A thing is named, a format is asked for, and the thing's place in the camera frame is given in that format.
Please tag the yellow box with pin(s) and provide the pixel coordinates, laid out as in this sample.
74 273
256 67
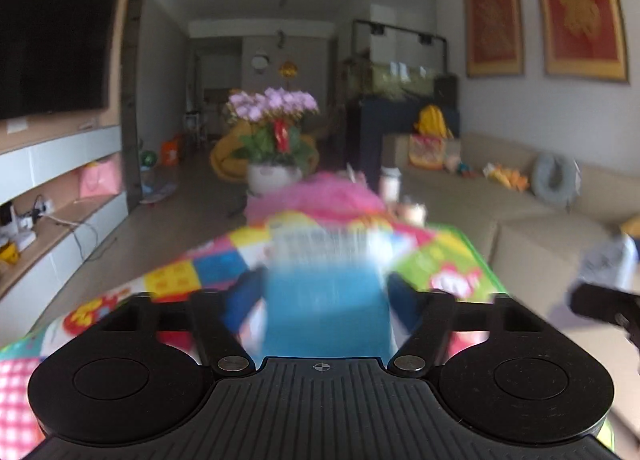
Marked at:
9 254

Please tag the yellow backpack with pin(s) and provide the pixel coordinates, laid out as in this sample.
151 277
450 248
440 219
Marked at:
432 121

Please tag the orange plush toy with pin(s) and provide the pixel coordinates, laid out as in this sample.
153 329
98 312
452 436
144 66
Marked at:
507 177

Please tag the white jar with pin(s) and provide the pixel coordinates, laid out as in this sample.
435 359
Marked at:
390 185

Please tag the skateboard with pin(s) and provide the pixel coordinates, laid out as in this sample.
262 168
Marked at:
157 194

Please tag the black television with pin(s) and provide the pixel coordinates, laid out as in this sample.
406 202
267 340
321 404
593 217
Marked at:
50 30

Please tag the watermelon ball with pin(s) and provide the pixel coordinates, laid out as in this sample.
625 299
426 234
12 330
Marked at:
148 159

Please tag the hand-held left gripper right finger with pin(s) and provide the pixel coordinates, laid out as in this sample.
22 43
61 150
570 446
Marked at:
402 305

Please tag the red yellow printed bag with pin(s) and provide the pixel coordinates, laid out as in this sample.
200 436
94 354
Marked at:
426 152

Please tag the round wall clock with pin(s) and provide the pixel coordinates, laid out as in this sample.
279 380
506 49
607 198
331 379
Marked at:
260 63

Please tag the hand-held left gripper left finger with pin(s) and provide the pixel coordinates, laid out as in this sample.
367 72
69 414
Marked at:
245 297

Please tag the orange bag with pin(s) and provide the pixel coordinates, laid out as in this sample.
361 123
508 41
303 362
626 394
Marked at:
170 151

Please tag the beige sofa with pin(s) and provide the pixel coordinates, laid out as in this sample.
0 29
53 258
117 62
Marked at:
540 240

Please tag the dark fish tank cabinet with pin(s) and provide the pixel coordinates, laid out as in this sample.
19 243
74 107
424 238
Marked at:
370 130

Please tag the grey white cloth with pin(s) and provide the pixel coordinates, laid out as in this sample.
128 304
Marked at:
607 260

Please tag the white wooden wall cabinet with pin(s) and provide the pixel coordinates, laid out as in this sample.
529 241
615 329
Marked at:
55 155

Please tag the pink orchid in white pot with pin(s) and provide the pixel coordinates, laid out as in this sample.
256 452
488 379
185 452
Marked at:
272 140

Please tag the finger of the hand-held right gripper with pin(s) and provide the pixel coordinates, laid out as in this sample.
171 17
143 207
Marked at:
600 307

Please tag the pink gift bag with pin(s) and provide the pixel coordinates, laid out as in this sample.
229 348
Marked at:
100 180

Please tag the pink fluffy cloth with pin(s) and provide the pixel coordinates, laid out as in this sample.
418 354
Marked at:
310 197

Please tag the colourful cartoon play mat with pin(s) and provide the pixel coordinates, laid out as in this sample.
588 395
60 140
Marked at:
175 280

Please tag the grey neck pillow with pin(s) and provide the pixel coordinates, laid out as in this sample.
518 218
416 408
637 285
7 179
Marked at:
542 177

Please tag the glass fish tank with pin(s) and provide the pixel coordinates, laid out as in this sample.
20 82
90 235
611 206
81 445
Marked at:
400 70

